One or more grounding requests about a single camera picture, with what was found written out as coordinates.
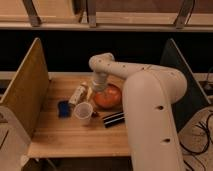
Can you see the black striped rectangular box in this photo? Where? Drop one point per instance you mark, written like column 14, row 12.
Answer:
column 113, row 119

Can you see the small dark red object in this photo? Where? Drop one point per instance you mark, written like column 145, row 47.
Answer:
column 95, row 114

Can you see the blue sponge block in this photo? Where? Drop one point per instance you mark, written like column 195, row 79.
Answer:
column 63, row 109

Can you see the clear plastic cup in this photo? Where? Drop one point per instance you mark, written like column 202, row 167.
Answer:
column 83, row 112

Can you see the wooden shelf with brackets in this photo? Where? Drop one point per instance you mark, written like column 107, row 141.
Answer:
column 108, row 15

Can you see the left wooden side panel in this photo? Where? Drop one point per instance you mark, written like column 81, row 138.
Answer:
column 23, row 98

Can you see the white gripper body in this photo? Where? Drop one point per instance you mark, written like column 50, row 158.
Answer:
column 99, row 81

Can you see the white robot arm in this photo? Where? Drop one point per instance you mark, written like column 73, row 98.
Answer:
column 147, row 97

